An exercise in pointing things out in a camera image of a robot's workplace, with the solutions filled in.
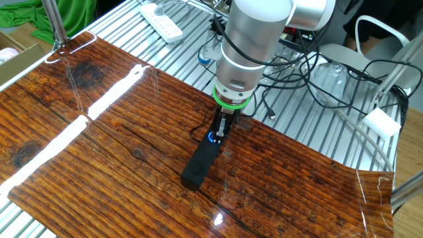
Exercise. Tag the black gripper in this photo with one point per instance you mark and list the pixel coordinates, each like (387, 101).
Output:
(226, 119)

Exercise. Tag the aluminium frame bar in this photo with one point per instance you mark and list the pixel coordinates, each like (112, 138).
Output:
(409, 191)

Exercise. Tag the aluminium frame post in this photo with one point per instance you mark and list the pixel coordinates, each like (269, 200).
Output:
(396, 71)
(54, 20)

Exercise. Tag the black controller box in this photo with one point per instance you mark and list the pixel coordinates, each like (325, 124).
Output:
(291, 33)

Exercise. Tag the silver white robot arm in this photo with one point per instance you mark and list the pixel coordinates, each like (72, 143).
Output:
(251, 33)

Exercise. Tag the black power strip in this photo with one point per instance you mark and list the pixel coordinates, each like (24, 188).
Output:
(201, 162)

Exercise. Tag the green fabric sheet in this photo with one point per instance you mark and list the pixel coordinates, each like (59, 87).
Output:
(76, 16)

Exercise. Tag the pale pink bag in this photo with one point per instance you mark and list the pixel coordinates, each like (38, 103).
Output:
(8, 54)

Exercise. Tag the blue-lit round volume knob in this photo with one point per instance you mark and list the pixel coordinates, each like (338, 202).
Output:
(211, 137)

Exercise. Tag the white power strip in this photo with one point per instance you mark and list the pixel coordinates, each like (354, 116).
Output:
(162, 23)

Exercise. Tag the blue white small object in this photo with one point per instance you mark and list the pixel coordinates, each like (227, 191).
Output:
(204, 59)

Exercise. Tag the white plastic chair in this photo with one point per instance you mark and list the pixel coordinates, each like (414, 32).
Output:
(343, 56)

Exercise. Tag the clear plastic cover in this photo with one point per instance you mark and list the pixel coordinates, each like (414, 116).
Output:
(330, 79)

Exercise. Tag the wood-grain vinyl table mat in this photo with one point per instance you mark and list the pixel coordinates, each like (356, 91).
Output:
(132, 148)

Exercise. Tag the brown cardboard box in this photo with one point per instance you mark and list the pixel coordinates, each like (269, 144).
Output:
(20, 71)

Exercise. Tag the white power adapter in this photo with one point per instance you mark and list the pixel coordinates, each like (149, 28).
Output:
(381, 122)

